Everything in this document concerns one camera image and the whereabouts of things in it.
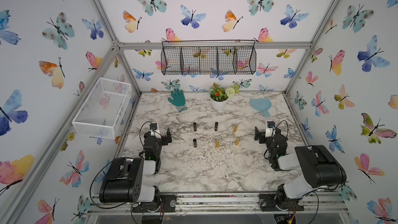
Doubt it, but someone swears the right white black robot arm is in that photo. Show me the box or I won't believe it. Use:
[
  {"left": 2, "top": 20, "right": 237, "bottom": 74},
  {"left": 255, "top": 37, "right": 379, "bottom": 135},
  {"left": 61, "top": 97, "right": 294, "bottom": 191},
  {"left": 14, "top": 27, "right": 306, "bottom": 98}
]
[{"left": 254, "top": 128, "right": 347, "bottom": 212}]

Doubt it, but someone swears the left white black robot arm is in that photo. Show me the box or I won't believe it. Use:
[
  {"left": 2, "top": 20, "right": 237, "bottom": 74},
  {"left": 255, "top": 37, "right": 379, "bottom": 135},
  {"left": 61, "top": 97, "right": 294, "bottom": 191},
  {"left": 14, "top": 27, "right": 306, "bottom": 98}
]
[{"left": 99, "top": 127, "right": 177, "bottom": 214}]

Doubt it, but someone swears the white mesh wall basket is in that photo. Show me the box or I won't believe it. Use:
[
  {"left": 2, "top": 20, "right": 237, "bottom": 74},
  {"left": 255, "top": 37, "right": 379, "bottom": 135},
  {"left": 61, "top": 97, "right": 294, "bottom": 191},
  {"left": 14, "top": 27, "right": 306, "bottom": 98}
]
[{"left": 72, "top": 77, "right": 131, "bottom": 139}]

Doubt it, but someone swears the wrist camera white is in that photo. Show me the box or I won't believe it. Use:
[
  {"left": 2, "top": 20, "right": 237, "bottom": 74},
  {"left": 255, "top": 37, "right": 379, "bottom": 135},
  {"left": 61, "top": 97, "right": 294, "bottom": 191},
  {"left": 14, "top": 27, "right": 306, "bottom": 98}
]
[
  {"left": 150, "top": 123, "right": 161, "bottom": 137},
  {"left": 265, "top": 121, "right": 275, "bottom": 138}
]

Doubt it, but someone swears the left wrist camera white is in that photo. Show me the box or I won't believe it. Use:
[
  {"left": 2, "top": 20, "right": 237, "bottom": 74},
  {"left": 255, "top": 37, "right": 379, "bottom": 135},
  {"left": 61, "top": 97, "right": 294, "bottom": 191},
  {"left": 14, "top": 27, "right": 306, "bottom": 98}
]
[{"left": 150, "top": 123, "right": 161, "bottom": 137}]

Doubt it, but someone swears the potted flower plant white pot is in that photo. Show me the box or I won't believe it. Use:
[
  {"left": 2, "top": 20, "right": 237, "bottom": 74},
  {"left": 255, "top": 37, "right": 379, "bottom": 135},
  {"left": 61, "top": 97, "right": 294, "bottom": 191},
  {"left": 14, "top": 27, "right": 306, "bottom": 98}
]
[{"left": 209, "top": 83, "right": 238, "bottom": 111}]

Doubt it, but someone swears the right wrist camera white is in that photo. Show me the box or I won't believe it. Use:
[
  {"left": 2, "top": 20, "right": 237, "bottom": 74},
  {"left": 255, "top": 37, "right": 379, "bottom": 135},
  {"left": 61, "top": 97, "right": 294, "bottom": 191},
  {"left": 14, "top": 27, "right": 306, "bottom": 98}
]
[{"left": 265, "top": 121, "right": 275, "bottom": 138}]

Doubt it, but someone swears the green rubber glove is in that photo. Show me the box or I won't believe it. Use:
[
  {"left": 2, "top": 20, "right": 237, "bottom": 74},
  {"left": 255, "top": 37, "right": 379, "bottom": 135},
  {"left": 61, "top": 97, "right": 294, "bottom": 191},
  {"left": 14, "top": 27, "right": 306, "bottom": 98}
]
[{"left": 168, "top": 89, "right": 188, "bottom": 113}]

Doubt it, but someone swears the black wire wall basket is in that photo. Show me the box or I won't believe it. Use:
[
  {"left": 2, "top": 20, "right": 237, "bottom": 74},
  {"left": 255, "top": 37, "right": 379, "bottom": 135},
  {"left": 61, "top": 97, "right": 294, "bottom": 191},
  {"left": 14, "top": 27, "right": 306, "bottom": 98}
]
[{"left": 157, "top": 40, "right": 257, "bottom": 76}]

